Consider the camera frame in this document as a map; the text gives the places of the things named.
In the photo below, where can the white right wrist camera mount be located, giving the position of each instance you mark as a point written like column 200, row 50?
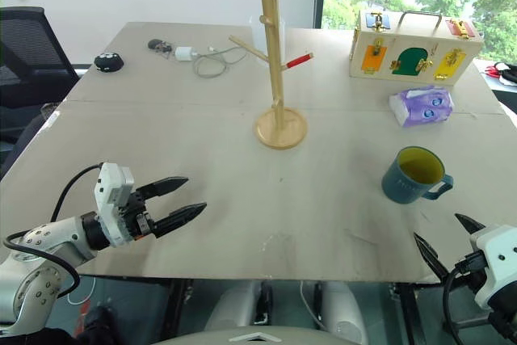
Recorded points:
column 501, row 248

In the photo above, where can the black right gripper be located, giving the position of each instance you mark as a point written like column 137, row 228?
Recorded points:
column 472, row 276

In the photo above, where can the black table leg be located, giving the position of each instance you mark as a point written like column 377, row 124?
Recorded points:
column 175, row 308
column 410, row 312

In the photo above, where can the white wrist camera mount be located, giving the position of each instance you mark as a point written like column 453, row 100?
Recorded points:
column 501, row 248
column 113, row 183

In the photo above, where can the grey rounded robot leg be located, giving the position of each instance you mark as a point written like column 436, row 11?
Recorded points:
column 343, row 308
column 234, row 306

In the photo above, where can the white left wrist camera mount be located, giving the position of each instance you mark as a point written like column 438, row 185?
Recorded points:
column 113, row 183

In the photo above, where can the grey robot torso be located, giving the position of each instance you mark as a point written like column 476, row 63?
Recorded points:
column 258, row 339

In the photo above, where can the wooden lock latch box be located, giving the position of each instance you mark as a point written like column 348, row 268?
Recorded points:
column 412, row 62

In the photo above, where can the black office chair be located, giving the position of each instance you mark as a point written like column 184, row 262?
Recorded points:
column 24, row 38

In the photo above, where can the white charger plug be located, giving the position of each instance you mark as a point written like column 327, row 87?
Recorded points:
column 182, row 53

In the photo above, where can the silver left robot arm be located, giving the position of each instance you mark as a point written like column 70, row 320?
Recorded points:
column 60, row 232

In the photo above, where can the black and white object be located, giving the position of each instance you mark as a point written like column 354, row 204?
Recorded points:
column 508, row 74

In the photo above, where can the clear plastic container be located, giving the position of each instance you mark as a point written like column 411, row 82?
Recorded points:
column 256, row 38

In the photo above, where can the wooden mug tree stand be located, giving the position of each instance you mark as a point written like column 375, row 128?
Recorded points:
column 278, row 90

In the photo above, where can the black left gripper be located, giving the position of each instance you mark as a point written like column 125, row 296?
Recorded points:
column 137, row 220

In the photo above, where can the blue mug yellow inside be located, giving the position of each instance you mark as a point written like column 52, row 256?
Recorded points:
column 400, row 189

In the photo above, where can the small black key fob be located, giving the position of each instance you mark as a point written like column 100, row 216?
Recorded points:
column 154, row 44

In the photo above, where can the red scissors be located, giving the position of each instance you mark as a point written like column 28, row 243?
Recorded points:
column 492, row 71

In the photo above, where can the black round device white dots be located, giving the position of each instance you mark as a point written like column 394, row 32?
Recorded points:
column 109, row 64

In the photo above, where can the purple tissue pack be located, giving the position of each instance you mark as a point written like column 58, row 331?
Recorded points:
column 424, row 108

